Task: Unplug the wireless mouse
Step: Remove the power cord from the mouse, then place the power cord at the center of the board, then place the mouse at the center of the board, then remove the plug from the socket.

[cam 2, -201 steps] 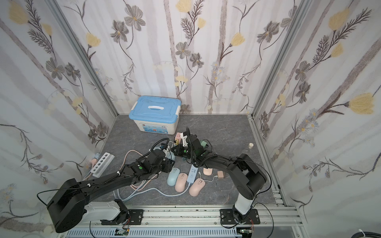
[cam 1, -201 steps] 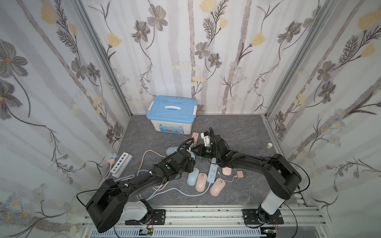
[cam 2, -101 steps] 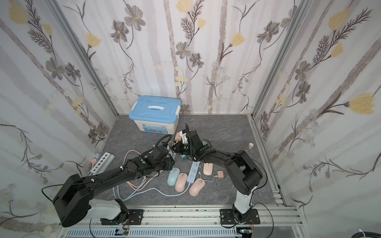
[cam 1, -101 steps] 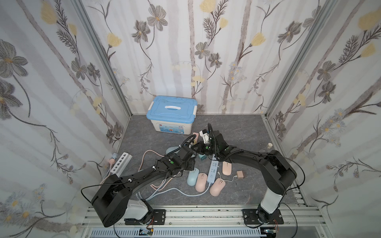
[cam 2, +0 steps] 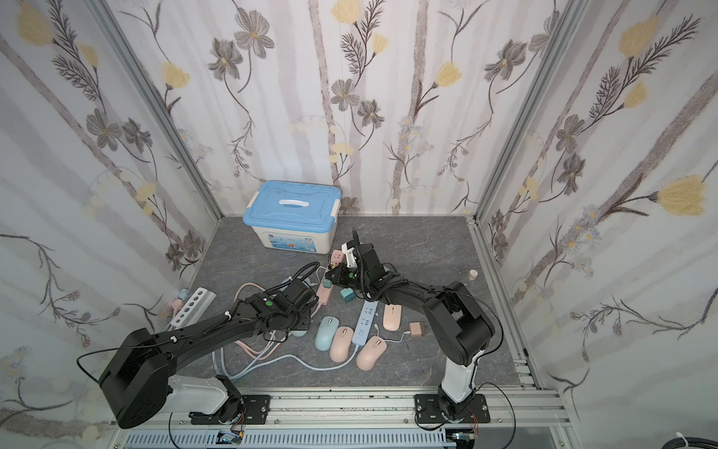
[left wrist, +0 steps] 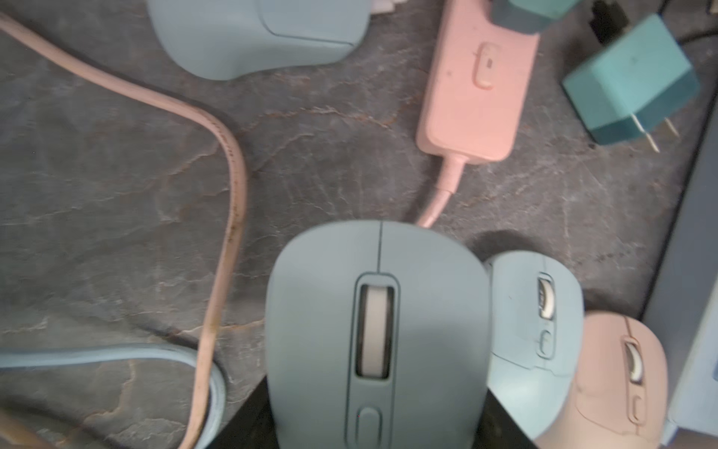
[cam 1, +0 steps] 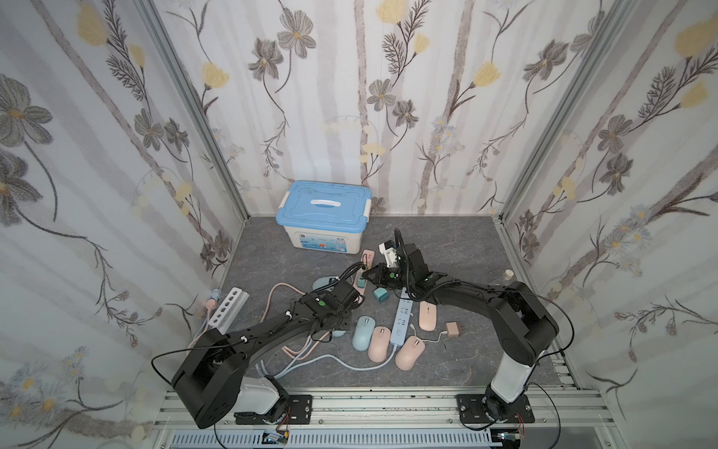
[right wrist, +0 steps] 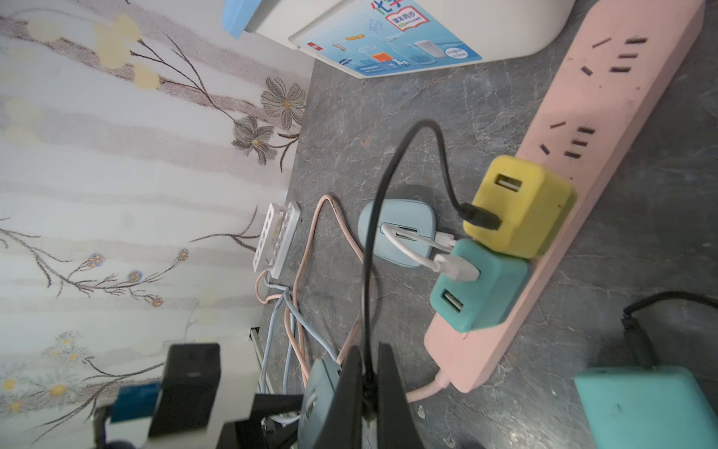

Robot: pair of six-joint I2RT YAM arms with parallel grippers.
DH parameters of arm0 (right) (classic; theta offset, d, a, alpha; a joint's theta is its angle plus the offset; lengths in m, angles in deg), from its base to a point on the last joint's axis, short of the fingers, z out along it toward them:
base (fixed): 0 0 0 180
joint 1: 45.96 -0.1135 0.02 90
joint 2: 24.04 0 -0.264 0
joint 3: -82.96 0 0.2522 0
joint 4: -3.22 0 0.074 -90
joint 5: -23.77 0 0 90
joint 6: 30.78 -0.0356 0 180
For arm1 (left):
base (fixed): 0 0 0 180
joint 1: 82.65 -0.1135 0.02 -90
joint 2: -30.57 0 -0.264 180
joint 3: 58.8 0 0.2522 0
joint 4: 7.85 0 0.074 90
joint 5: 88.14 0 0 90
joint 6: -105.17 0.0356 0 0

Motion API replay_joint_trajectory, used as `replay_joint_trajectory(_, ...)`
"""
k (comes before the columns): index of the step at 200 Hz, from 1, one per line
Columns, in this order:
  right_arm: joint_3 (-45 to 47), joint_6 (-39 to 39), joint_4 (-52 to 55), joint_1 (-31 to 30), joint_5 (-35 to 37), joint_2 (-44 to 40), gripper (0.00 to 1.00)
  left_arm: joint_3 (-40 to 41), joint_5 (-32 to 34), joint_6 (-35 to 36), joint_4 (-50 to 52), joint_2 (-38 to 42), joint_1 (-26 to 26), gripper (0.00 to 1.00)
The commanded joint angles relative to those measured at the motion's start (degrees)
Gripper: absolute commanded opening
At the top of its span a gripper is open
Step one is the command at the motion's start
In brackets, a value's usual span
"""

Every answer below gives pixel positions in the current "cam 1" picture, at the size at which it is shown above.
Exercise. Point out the pink power strip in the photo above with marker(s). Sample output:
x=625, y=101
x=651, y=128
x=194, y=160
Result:
x=359, y=282

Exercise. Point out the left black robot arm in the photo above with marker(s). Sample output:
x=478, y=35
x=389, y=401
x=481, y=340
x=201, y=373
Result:
x=208, y=381

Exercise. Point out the blue mouse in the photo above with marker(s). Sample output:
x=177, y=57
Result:
x=323, y=281
x=362, y=335

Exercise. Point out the pink mouse front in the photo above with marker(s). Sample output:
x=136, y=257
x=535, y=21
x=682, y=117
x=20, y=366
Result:
x=408, y=355

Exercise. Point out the peach mouse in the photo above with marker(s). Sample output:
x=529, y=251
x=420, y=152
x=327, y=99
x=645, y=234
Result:
x=428, y=316

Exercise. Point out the pink mouse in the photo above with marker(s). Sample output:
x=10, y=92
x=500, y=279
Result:
x=408, y=355
x=379, y=344

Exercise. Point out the peach charger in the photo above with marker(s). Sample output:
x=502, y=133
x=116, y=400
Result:
x=452, y=329

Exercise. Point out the pink mouse left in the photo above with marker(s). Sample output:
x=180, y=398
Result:
x=379, y=344

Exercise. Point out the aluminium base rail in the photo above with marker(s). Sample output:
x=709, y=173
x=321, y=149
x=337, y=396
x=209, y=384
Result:
x=428, y=417

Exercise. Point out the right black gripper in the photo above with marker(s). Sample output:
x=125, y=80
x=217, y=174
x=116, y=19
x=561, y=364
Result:
x=390, y=273

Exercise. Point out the light blue power strip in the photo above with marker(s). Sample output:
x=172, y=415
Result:
x=401, y=322

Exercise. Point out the teal charger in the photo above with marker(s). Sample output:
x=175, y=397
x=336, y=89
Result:
x=381, y=294

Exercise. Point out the white multi socket power strip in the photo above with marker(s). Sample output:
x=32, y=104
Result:
x=228, y=310

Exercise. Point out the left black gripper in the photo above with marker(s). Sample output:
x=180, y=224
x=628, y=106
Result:
x=352, y=286

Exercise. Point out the blue lid storage box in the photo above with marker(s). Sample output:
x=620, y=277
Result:
x=328, y=217

